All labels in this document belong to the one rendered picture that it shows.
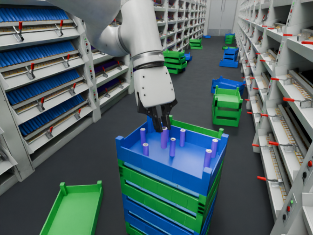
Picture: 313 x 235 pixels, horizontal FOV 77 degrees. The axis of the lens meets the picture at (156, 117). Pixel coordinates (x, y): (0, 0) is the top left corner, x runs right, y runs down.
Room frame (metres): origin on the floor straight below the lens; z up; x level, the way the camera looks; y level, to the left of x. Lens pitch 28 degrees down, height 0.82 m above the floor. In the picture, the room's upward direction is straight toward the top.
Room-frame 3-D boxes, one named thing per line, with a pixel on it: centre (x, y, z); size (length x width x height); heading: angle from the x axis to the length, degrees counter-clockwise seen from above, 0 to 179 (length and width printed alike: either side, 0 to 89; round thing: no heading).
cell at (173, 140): (0.52, -0.05, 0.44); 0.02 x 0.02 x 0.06
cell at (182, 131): (0.57, -0.09, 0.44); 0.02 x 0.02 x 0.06
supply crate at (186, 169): (0.51, -0.05, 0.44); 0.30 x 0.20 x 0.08; 60
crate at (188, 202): (0.51, -0.05, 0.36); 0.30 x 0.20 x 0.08; 60
